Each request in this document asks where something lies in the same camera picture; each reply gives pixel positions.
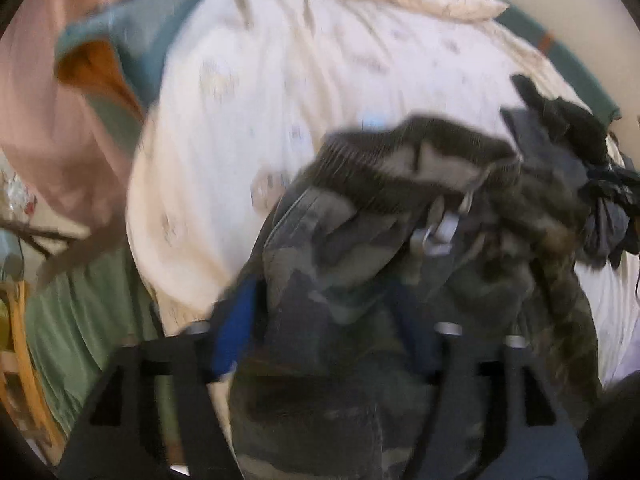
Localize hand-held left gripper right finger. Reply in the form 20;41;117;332
397;305;591;480

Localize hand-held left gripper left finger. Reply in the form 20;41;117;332
57;275;261;480

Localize camouflage pants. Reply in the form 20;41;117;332
227;115;606;480

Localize dark grey pants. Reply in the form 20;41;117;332
500;107;591;186

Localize green cloth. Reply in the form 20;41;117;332
22;240;166;441

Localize brown folding chair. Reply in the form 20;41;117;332
0;215;93;263

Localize light wooden chair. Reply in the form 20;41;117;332
0;280;66;463

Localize black clothes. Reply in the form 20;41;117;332
510;74;613;166

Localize cream bear printed blanket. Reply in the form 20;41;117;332
125;0;640;391

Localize pink curtain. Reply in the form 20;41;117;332
0;0;156;241

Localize teal orange garment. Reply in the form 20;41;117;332
52;0;216;161

